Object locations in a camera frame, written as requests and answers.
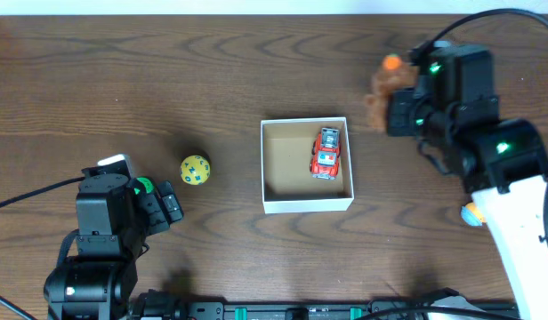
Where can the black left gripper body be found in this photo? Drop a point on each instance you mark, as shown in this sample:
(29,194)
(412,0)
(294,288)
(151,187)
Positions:
(157,206)

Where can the orange blue duck toy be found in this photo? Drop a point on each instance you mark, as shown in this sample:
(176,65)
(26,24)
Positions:
(471,215)

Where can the green ribbed ball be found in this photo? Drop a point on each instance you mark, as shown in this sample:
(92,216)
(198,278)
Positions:
(142,185)

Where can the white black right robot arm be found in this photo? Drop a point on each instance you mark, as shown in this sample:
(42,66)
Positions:
(502,164)

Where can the yellow ball blue letters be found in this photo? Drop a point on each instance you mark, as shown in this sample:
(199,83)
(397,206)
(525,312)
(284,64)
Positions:
(195,170)

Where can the white cardboard box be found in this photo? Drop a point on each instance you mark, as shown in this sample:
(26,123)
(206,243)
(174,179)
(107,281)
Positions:
(294,178)

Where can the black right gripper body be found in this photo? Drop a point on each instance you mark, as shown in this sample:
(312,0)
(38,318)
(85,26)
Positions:
(412,117)

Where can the brown plush bear toy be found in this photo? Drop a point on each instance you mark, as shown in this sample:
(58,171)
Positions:
(393,74)

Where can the red toy car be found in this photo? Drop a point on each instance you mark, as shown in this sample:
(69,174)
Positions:
(326,151)

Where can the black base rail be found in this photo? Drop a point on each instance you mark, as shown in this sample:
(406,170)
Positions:
(163,305)

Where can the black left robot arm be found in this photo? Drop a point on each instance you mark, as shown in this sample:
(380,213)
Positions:
(96,269)

